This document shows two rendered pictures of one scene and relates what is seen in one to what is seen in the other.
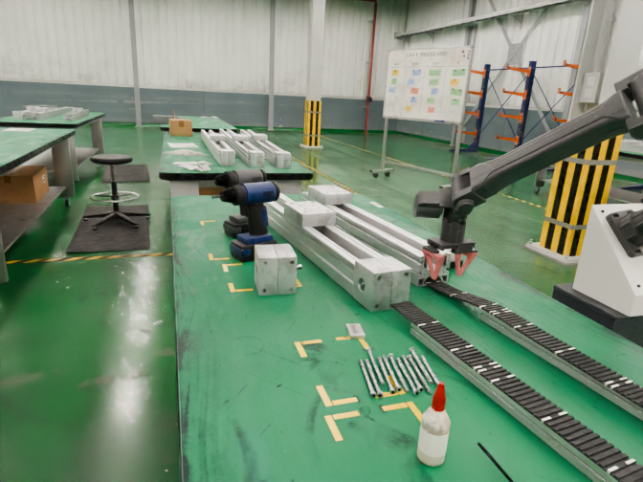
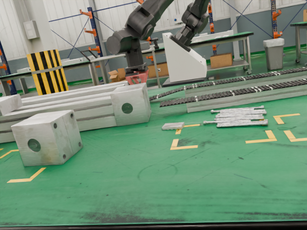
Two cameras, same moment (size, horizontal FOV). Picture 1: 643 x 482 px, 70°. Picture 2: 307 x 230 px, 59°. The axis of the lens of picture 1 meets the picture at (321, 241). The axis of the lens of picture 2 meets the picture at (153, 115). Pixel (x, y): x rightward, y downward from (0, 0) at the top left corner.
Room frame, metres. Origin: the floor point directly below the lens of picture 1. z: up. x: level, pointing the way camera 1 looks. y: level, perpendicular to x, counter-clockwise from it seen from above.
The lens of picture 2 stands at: (0.54, 0.48, 1.00)
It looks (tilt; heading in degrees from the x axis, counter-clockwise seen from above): 15 degrees down; 303
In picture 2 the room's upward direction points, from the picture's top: 11 degrees counter-clockwise
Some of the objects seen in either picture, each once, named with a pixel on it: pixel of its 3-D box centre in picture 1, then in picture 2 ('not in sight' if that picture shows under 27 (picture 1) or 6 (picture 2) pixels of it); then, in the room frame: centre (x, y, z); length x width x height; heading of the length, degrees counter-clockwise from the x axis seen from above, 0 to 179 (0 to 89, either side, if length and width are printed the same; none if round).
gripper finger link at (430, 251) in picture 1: (440, 261); (137, 81); (1.08, -0.30, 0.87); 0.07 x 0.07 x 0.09; 25
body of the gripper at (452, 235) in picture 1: (453, 232); (134, 60); (1.09, -0.32, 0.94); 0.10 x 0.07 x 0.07; 115
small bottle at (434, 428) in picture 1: (435, 421); not in sight; (0.51, -0.16, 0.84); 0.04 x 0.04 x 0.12
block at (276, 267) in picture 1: (279, 268); (52, 135); (1.06, 0.10, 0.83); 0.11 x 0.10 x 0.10; 105
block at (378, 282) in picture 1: (385, 282); (132, 102); (1.01, -0.16, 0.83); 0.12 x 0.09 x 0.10; 115
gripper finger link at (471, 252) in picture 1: (456, 259); (140, 79); (1.10, -0.34, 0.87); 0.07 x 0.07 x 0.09; 25
